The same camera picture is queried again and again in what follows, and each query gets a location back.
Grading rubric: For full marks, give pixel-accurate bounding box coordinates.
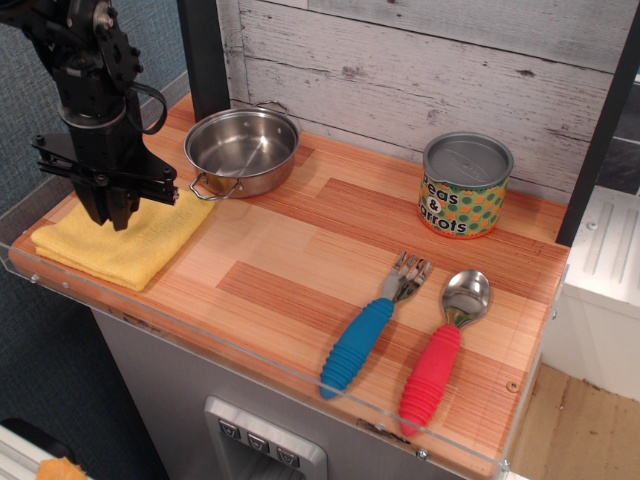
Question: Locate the orange cloth at corner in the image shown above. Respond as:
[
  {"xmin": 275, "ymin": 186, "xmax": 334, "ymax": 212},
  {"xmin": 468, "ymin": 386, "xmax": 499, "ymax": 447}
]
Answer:
[{"xmin": 35, "ymin": 457, "xmax": 89, "ymax": 480}]

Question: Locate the peas and carrots can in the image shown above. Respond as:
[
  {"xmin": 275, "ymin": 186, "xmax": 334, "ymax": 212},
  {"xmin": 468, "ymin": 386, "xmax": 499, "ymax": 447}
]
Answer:
[{"xmin": 418, "ymin": 132, "xmax": 514, "ymax": 240}]

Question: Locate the clear acrylic guard rail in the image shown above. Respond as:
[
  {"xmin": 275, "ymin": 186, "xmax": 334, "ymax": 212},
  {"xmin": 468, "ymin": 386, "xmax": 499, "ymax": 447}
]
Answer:
[{"xmin": 0, "ymin": 79, "xmax": 571, "ymax": 476}]

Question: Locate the blue handled fork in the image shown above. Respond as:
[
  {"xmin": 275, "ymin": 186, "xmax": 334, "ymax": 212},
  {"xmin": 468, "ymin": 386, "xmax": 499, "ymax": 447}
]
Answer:
[{"xmin": 319, "ymin": 252, "xmax": 431, "ymax": 400}]

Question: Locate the black vertical post right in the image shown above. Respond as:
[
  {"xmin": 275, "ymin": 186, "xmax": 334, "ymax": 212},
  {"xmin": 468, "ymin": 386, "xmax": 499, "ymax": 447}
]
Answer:
[{"xmin": 555, "ymin": 0, "xmax": 640, "ymax": 247}]

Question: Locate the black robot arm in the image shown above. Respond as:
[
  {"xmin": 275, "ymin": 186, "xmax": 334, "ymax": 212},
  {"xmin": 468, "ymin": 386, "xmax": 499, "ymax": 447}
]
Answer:
[{"xmin": 1, "ymin": 1, "xmax": 178, "ymax": 231}]

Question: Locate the red handled spoon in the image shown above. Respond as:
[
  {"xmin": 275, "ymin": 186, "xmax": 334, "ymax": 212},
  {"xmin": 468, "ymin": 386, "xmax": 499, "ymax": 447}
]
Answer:
[{"xmin": 398, "ymin": 270, "xmax": 491, "ymax": 437}]

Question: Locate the black vertical post left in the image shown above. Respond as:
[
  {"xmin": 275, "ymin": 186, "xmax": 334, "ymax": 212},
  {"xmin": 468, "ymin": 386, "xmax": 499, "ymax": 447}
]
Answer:
[{"xmin": 177, "ymin": 0, "xmax": 230, "ymax": 121}]

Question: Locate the yellow rag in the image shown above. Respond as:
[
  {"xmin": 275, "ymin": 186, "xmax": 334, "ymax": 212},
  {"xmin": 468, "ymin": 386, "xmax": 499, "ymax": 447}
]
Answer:
[{"xmin": 31, "ymin": 190, "xmax": 214, "ymax": 292}]

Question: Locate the steel pot with handles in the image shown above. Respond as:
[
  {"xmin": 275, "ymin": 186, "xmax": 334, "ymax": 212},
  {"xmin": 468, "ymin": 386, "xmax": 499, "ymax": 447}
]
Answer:
[{"xmin": 184, "ymin": 100, "xmax": 300, "ymax": 201}]

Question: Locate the silver dispenser button panel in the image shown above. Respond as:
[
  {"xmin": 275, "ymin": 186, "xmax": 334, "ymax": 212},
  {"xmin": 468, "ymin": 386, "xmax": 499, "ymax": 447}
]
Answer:
[{"xmin": 204, "ymin": 396, "xmax": 329, "ymax": 480}]

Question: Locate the white toy sink unit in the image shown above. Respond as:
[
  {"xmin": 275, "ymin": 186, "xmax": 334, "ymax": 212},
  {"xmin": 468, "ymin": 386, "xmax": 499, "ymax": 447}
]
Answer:
[{"xmin": 541, "ymin": 186, "xmax": 639, "ymax": 400}]

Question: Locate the black vertical post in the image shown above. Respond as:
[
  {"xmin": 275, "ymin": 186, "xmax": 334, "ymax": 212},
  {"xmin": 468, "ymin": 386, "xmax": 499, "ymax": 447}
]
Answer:
[
  {"xmin": 177, "ymin": 0, "xmax": 230, "ymax": 121},
  {"xmin": 555, "ymin": 0, "xmax": 640, "ymax": 247}
]

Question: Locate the grey toy fridge cabinet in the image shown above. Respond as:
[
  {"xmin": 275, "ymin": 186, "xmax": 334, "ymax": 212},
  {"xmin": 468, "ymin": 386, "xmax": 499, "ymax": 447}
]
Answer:
[{"xmin": 89, "ymin": 307, "xmax": 481, "ymax": 480}]

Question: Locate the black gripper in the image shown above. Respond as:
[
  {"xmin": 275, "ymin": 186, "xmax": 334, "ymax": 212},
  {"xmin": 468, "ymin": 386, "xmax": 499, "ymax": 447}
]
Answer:
[{"xmin": 31, "ymin": 119, "xmax": 178, "ymax": 231}]

